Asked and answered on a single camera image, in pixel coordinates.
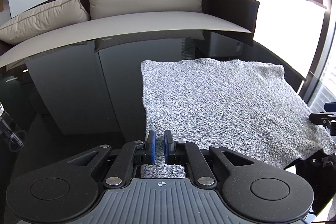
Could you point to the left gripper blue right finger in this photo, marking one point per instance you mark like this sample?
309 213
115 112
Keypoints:
188 155

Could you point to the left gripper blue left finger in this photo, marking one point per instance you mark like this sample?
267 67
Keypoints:
131 156

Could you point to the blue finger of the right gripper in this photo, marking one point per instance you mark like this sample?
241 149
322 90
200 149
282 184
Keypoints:
327 118

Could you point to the grey terry towel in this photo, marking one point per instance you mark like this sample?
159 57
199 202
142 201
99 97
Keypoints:
246 106

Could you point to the clear plastic water cup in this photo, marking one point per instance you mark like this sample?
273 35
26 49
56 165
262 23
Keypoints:
11 133

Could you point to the dark brown sofa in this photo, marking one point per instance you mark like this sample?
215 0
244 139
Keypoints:
237 16

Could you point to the small beige side cushion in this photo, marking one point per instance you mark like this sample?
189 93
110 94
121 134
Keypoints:
42 19

